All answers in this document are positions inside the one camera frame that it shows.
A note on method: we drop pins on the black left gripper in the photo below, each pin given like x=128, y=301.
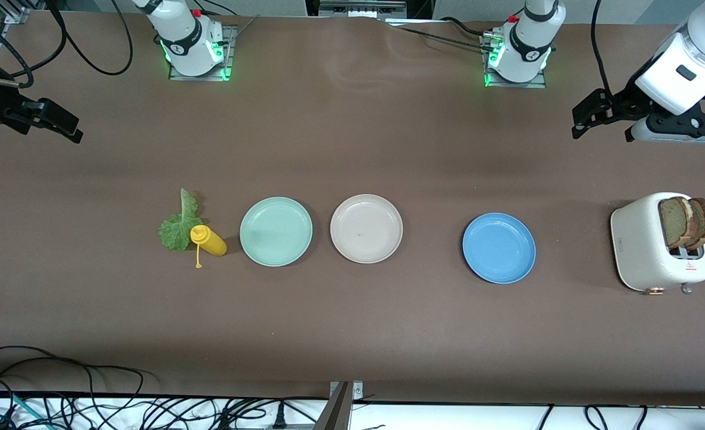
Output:
x=626, y=101

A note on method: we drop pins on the green lettuce leaf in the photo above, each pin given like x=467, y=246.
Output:
x=176, y=233

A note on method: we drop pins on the yellow squeeze bottle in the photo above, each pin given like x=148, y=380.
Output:
x=212, y=243

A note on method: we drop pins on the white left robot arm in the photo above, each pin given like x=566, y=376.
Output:
x=687, y=54

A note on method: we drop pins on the blue plate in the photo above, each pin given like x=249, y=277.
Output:
x=499, y=248

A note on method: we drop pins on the mint green plate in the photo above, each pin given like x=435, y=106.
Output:
x=276, y=232

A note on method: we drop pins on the beige plate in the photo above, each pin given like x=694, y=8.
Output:
x=366, y=229

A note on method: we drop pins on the white toaster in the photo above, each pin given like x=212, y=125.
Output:
x=639, y=251

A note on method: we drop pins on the black equipment box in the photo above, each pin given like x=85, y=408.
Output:
x=418, y=7

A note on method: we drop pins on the black power plug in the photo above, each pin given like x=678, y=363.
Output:
x=279, y=418

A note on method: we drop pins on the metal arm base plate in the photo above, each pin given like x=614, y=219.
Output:
x=540, y=83
x=228, y=54

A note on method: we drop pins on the aluminium frame rail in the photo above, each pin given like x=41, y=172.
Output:
x=19, y=15

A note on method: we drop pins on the grey metal bracket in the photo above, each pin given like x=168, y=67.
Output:
x=340, y=412

